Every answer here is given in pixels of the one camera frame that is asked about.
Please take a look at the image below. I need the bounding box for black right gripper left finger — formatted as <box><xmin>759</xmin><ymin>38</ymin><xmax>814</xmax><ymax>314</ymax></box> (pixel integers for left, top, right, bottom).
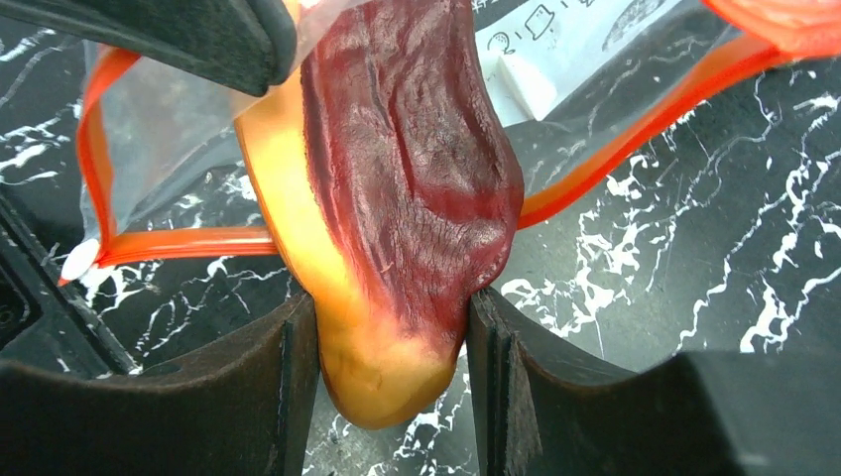
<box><xmin>1</xmin><ymin>294</ymin><xmax>319</xmax><ymax>475</ymax></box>

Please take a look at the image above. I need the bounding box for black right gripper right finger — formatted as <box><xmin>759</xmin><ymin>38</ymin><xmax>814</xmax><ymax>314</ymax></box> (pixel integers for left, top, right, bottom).
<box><xmin>467</xmin><ymin>289</ymin><xmax>840</xmax><ymax>475</ymax></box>

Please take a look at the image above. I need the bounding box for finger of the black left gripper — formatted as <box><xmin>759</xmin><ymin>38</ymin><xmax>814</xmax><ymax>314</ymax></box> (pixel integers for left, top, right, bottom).
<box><xmin>1</xmin><ymin>198</ymin><xmax>139</xmax><ymax>378</ymax></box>
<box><xmin>1</xmin><ymin>0</ymin><xmax>298</xmax><ymax>97</ymax></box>

